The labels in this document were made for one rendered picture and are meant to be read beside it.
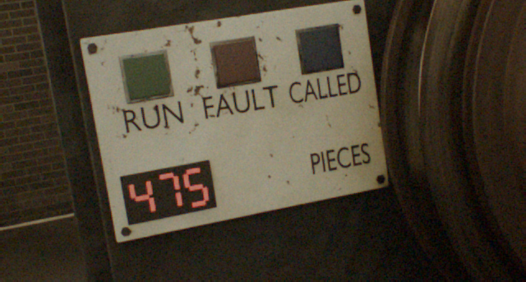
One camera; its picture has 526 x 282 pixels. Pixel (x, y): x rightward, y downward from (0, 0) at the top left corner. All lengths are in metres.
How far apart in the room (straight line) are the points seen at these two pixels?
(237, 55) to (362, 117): 0.13
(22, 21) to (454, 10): 6.20
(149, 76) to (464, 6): 0.27
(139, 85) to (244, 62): 0.10
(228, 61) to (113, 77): 0.10
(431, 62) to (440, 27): 0.03
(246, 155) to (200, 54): 0.10
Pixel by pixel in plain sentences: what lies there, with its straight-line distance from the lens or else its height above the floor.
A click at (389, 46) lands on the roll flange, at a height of 1.19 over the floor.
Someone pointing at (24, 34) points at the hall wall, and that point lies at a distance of 6.62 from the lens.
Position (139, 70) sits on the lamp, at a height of 1.21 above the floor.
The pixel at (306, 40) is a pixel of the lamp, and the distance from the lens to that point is 0.62.
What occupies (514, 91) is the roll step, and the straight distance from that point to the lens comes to 0.53.
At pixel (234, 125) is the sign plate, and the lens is 0.61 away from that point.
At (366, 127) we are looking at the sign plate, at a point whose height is 1.12.
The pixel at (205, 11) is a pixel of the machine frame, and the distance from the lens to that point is 0.63.
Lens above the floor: 1.20
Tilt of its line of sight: 6 degrees down
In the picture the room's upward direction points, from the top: 9 degrees counter-clockwise
